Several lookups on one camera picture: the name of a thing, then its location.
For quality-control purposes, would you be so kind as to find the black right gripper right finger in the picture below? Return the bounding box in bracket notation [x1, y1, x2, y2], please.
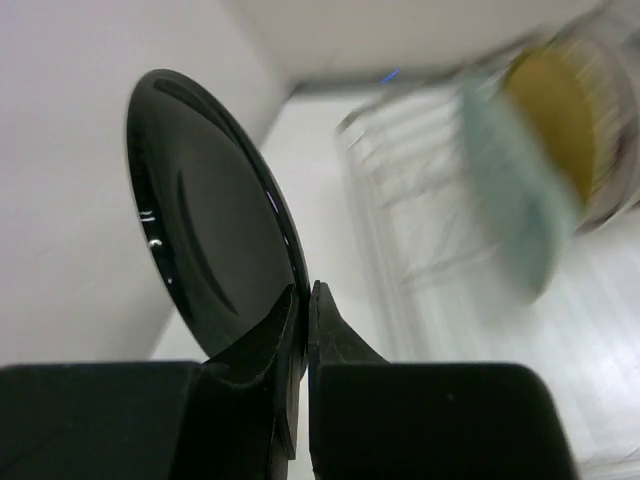
[308, 282, 570, 479]

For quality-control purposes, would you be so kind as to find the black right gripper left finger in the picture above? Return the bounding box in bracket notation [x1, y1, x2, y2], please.
[1, 287, 299, 479]

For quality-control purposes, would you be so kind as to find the glossy black plate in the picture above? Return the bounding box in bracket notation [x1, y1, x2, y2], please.
[126, 69, 310, 356]

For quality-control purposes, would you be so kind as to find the light green rectangular dish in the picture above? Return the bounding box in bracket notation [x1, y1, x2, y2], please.
[459, 76, 581, 301]

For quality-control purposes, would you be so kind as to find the woven bamboo round plate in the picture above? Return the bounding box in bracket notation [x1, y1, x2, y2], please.
[503, 39, 621, 208]

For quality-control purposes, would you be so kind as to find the white plate red pattern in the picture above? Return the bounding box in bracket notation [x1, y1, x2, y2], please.
[579, 34, 639, 232]

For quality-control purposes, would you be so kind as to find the silver wire dish rack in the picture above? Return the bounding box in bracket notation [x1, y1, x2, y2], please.
[334, 44, 640, 361]

